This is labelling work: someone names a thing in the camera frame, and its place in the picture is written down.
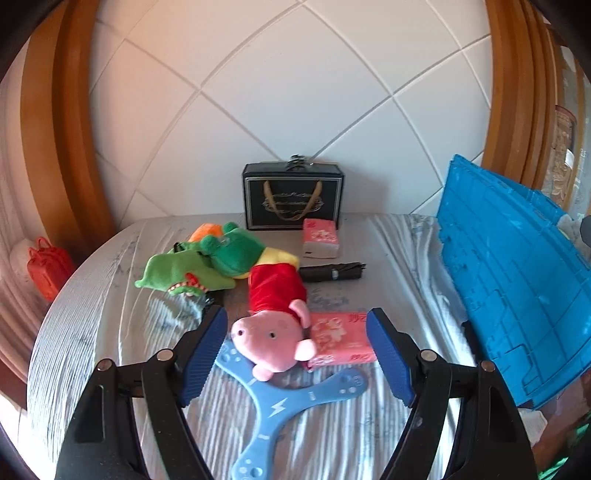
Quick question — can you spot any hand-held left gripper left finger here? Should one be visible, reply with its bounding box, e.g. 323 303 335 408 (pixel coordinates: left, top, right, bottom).
55 305 229 480

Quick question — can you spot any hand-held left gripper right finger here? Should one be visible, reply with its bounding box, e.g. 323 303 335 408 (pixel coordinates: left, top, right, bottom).
366 307 539 480

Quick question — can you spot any pink pig plush red dress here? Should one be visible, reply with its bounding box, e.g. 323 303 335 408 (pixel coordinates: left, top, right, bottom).
231 263 318 382

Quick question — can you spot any black umbrella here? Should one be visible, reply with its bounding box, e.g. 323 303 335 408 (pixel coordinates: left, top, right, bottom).
299 261 367 283

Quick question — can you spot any cloth-covered round desktop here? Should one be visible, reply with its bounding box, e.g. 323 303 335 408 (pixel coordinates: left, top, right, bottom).
25 212 532 480

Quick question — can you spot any pink floral tissue pack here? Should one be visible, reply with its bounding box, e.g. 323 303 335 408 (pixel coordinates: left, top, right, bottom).
307 311 377 370

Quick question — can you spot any green crocodile plush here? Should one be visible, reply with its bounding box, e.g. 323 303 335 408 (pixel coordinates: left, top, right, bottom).
135 240 236 297

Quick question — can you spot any blue plastic boomerang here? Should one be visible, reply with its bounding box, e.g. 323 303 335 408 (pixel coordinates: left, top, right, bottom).
213 339 371 480

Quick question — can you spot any yellow duck plush green hat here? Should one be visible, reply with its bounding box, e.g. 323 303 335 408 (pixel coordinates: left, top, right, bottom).
189 222 301 280

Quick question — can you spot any pink and white tissue pack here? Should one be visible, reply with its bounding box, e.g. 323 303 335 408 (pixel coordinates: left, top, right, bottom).
302 218 341 259

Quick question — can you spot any blue plastic crate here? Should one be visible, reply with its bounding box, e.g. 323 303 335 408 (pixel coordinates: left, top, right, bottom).
436 154 591 411

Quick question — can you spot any red bag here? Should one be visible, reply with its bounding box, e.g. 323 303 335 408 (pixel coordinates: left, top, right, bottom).
26 237 77 303

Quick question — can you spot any black gift box gold ribbon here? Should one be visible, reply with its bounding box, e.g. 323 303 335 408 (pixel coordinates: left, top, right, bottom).
242 154 345 232

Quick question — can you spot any white curtain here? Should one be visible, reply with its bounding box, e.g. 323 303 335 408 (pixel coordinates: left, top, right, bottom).
0 78 51 384

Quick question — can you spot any wooden frame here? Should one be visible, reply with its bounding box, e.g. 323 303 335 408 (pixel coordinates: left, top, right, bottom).
18 0 116 245
480 0 578 195

